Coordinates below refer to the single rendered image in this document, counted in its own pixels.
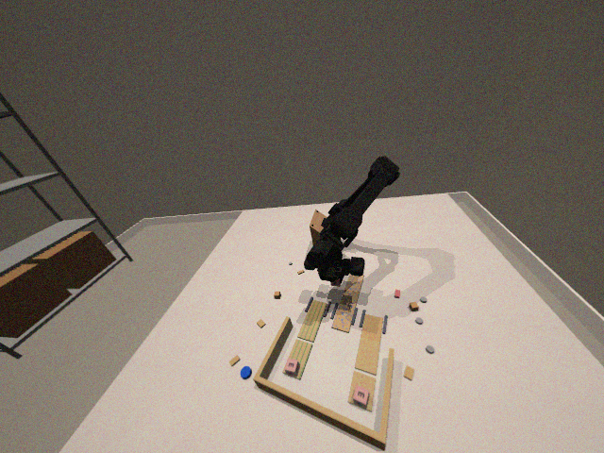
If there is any blue short cylinder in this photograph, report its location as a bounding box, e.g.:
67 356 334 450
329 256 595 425
241 366 252 379

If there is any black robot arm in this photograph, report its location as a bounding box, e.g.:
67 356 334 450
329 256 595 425
306 156 400 282

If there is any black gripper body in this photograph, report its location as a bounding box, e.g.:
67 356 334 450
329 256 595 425
304 249 364 277

